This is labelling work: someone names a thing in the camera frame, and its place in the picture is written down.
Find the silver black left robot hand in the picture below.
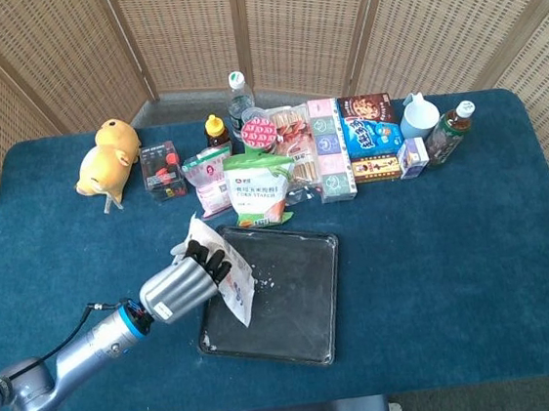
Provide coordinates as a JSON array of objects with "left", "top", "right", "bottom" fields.
[{"left": 134, "top": 236, "right": 239, "bottom": 328}]

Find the white sugar bag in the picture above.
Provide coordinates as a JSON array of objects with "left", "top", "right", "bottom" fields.
[{"left": 185, "top": 207, "right": 262, "bottom": 332}]

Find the pink white powder bag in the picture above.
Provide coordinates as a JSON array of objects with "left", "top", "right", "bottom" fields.
[{"left": 180, "top": 144, "right": 240, "bottom": 222}]

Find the black baking tray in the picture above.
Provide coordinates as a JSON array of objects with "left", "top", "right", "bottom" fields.
[{"left": 186, "top": 213, "right": 352, "bottom": 380}]

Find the black red box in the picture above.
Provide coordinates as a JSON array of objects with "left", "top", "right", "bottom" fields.
[{"left": 139, "top": 139, "right": 190, "bottom": 204}]

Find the green white corn starch bag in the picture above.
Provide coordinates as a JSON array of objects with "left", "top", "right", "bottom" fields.
[{"left": 220, "top": 143, "right": 302, "bottom": 232}]

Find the yellow plush toy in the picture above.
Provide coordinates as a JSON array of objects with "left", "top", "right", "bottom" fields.
[{"left": 67, "top": 115, "right": 149, "bottom": 218}]

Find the honey bottle with yellow cap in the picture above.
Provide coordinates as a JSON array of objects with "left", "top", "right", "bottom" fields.
[{"left": 202, "top": 112, "right": 232, "bottom": 149}]

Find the pink green cup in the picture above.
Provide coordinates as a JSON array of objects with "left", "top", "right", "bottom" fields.
[{"left": 238, "top": 105, "right": 281, "bottom": 159}]

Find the clear bag of biscuit sticks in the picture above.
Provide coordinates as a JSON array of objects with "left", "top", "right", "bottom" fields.
[{"left": 264, "top": 103, "right": 325, "bottom": 206}]

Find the clear water bottle green label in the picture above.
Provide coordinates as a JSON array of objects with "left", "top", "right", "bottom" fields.
[{"left": 223, "top": 68, "right": 259, "bottom": 138}]

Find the pastel tissue pack bundle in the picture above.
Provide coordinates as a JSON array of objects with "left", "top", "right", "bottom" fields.
[{"left": 306, "top": 96, "right": 359, "bottom": 206}]

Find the yellow brown flat box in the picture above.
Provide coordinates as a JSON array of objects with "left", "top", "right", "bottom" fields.
[{"left": 350, "top": 152, "right": 404, "bottom": 185}]

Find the blue cookie box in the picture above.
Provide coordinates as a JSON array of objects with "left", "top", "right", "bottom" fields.
[{"left": 335, "top": 90, "right": 407, "bottom": 161}]

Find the small purple white carton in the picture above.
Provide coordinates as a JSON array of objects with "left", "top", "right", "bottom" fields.
[{"left": 394, "top": 136, "right": 433, "bottom": 182}]

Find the blue tablecloth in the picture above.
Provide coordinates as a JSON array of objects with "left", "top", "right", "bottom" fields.
[{"left": 0, "top": 82, "right": 549, "bottom": 411}]

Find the woven rattan folding screen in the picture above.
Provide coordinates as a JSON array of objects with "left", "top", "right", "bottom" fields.
[{"left": 0, "top": 0, "right": 549, "bottom": 267}]

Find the light blue mug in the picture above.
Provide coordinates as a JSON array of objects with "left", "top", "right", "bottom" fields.
[{"left": 396, "top": 89, "right": 444, "bottom": 144}]

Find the green tea bottle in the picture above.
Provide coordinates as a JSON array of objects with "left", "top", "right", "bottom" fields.
[{"left": 419, "top": 100, "right": 483, "bottom": 170}]

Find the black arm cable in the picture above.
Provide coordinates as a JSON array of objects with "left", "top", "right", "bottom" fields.
[{"left": 33, "top": 298, "right": 139, "bottom": 364}]

